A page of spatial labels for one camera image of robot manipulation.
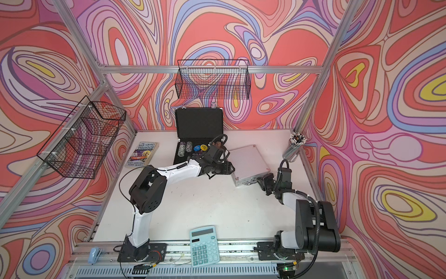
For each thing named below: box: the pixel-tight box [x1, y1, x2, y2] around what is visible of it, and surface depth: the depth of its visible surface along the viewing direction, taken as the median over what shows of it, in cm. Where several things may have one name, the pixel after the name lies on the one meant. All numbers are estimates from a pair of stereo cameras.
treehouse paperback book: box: [124, 141, 160, 168], surface depth 106 cm
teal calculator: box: [189, 225, 221, 268], surface depth 75 cm
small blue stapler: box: [88, 247, 103, 266], surface depth 73 cm
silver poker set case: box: [228, 144, 271, 187], surface depth 95 cm
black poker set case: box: [173, 102, 224, 165], surface depth 109 cm
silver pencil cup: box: [282, 129, 307, 163], surface depth 97 cm
